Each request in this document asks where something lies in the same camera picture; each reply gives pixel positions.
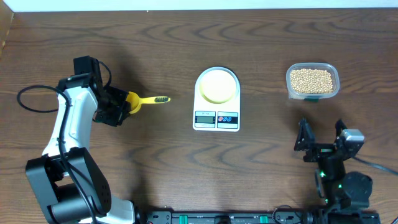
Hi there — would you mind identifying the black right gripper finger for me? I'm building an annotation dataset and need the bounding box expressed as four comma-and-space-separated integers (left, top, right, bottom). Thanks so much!
295, 118, 315, 151
334, 119, 347, 146

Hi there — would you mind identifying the yellow measuring scoop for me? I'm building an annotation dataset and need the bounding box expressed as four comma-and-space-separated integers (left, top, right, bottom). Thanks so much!
126, 91, 171, 114

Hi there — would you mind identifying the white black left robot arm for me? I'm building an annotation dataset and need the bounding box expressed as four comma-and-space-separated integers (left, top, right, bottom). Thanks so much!
25, 56, 137, 223

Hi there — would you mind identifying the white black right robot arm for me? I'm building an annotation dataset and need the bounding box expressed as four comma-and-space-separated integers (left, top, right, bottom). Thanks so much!
294, 119, 373, 223

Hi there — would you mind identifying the white digital kitchen scale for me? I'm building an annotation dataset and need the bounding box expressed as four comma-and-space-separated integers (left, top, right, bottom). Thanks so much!
192, 67, 241, 132

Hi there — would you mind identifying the yellow plastic bowl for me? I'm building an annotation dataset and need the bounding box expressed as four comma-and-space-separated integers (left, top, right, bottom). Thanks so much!
199, 69, 237, 104

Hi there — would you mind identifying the green tape piece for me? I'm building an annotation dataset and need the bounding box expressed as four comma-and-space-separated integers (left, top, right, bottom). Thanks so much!
304, 98, 319, 103

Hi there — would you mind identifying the pile of soybeans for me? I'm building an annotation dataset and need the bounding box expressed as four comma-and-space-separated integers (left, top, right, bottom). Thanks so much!
290, 68, 333, 94

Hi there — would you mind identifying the clear plastic container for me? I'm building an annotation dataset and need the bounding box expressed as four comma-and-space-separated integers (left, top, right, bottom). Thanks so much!
286, 63, 340, 101

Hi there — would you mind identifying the cardboard side panel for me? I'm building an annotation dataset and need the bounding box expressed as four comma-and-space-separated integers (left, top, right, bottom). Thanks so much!
0, 0, 14, 55

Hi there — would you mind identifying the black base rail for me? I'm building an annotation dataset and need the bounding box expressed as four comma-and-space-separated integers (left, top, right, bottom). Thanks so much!
136, 209, 381, 224

